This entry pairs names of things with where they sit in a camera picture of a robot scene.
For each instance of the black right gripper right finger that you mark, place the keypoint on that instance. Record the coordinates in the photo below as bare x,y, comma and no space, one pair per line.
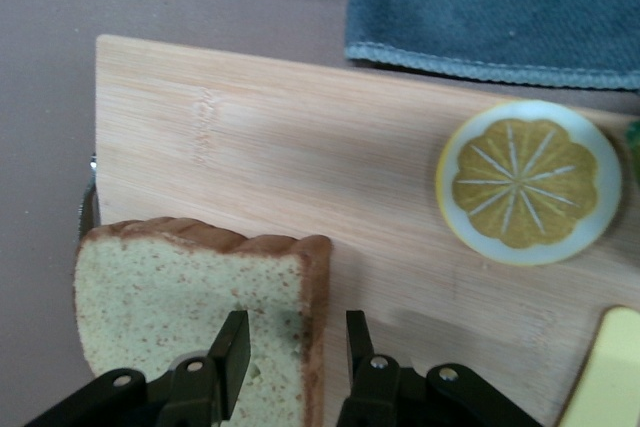
370,382

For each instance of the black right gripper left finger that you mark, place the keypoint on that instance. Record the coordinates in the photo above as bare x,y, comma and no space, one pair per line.
230,357

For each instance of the light toast bread slice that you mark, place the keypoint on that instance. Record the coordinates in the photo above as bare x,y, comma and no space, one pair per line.
165,297

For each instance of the yellow plastic knife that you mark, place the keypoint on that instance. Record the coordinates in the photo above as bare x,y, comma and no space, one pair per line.
610,367

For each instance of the lemon slice toy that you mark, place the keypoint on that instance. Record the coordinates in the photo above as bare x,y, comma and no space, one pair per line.
527,182

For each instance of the dark grey cloth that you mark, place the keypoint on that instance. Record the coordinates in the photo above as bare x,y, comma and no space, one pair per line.
500,7

